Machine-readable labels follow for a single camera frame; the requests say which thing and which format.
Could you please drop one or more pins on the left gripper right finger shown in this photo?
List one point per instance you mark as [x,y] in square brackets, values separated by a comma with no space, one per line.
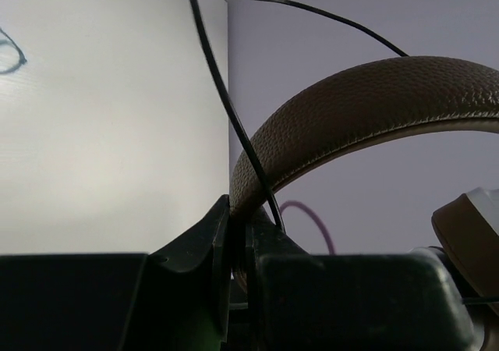
[277,270]

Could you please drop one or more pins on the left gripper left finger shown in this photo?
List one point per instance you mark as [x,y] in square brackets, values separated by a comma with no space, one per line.
[192,275]

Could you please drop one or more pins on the brown silver headphones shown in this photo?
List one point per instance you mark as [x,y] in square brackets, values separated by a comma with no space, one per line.
[369,105]

